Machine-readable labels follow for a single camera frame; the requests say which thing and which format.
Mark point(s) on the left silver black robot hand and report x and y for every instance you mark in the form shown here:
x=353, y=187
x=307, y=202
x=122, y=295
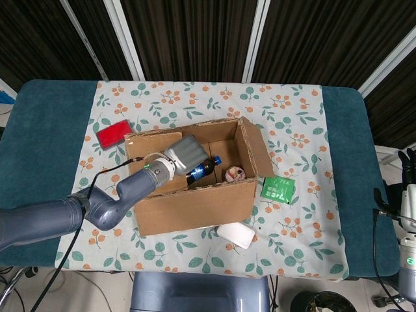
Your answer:
x=188, y=154

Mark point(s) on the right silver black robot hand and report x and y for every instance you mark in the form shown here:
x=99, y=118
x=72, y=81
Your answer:
x=410, y=201

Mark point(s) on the brown cardboard shipping box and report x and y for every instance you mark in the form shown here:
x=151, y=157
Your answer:
x=195, y=208

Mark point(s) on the red rectangular block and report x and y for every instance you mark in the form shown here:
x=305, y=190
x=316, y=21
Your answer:
x=113, y=135

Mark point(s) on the dark cola bottle blue cap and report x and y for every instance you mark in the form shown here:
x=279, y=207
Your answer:
x=203, y=169

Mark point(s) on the pink cupcake toy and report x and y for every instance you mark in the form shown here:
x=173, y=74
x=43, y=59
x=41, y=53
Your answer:
x=234, y=174

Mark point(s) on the green tea sachet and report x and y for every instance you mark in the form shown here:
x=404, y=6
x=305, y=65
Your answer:
x=278, y=190

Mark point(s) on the black caster wheel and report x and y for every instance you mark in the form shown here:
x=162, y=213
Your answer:
x=381, y=300

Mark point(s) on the floral orange fruit tablecloth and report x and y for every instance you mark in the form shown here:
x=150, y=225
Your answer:
x=162, y=256

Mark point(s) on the black waste bin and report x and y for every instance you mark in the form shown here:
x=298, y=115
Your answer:
x=325, y=302

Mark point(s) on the blue-grey robot torso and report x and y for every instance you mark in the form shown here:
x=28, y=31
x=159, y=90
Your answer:
x=195, y=292

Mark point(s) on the teal table cover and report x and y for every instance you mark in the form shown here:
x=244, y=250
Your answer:
x=45, y=130

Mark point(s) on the chrome chair leg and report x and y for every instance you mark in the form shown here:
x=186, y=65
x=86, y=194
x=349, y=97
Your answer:
x=13, y=282

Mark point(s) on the white metal rack frame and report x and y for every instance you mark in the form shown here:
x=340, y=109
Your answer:
x=388, y=156

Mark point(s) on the white aluminium frame post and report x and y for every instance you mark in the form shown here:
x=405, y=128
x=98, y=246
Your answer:
x=84, y=39
x=256, y=39
x=125, y=39
x=390, y=61

